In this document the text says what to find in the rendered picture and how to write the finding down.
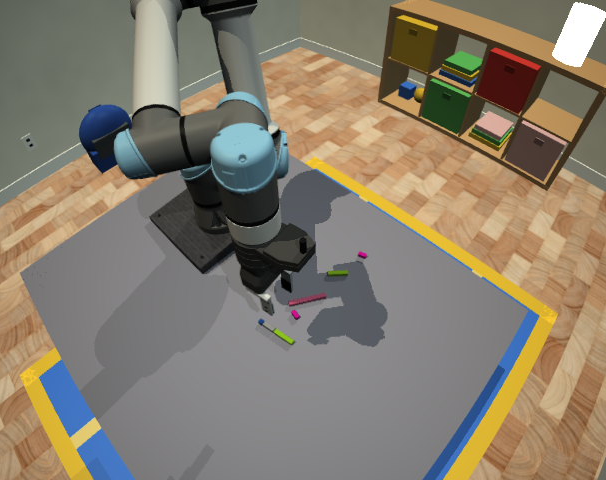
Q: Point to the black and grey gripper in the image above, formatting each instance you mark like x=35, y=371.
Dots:
x=289, y=250

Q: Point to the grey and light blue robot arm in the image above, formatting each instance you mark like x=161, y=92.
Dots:
x=243, y=159

